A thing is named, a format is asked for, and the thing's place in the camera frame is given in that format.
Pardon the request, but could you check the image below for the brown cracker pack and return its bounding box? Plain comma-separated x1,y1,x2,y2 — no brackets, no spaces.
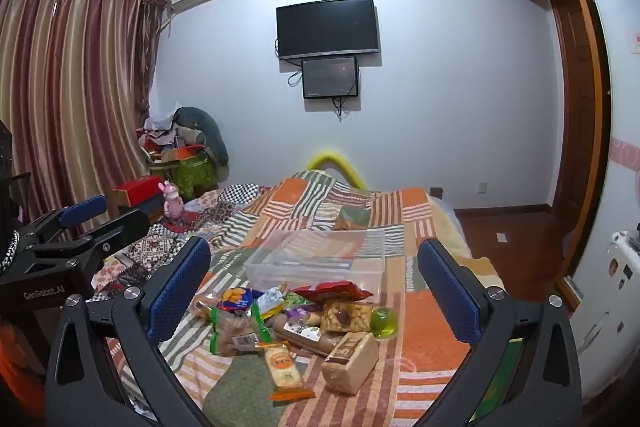
321,332,379,395

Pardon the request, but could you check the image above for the black wall television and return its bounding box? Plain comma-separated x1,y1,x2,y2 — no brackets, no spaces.
276,0,379,61

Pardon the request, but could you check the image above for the blue snack packet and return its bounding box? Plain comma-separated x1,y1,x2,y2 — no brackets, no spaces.
216,287,264,312

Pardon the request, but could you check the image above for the green-edged bread bag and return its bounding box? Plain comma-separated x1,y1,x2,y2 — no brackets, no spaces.
209,307,273,356

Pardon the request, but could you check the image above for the red box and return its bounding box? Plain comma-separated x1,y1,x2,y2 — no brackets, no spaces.
112,175,166,208

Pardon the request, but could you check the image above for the small black monitor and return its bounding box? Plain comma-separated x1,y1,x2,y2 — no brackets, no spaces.
301,56,360,100

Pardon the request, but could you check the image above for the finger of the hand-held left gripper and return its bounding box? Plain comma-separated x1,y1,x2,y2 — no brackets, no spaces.
70,208,152,269
27,194,109,244

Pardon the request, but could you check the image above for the purple snack packet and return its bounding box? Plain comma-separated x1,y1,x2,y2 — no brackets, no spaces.
285,304,321,325

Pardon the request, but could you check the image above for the green jelly cup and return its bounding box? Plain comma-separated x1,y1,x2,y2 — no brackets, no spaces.
370,307,399,340

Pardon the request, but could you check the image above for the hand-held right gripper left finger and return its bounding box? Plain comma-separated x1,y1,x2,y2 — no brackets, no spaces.
44,236,213,427

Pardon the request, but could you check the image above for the orange clothing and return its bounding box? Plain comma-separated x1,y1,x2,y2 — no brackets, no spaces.
0,322,48,408

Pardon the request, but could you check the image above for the dark box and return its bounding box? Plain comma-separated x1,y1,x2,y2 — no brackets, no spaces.
117,201,166,224

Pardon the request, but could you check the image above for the grey pillow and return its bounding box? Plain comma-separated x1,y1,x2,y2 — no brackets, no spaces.
172,107,230,168

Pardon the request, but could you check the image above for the long brown snack packet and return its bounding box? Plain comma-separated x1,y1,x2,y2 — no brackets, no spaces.
272,314,346,355

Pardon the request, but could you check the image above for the brown bun packet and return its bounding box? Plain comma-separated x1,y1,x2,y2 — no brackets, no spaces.
192,291,221,319

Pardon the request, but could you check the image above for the orange flat box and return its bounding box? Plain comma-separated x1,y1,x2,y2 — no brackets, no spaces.
162,146,206,162

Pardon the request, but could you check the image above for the yellow foam tube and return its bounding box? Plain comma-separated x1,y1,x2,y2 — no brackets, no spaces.
306,150,368,188

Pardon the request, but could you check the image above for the striped curtain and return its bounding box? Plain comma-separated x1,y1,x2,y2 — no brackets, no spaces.
0,0,166,228

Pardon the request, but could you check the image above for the clear yellow snack pack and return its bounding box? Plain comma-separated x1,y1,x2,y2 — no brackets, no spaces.
320,300,375,334

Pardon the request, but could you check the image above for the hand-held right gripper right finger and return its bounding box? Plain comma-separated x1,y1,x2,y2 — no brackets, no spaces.
416,237,583,427

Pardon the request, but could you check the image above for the clear plastic container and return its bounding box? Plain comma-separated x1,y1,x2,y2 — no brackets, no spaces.
243,228,387,295

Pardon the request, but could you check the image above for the pink plush toy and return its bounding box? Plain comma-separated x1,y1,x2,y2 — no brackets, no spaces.
159,179,186,220

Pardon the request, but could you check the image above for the orange cake packet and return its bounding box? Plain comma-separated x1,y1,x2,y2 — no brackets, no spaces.
255,341,317,403

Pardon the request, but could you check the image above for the red chip bag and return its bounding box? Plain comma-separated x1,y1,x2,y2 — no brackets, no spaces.
290,281,375,305

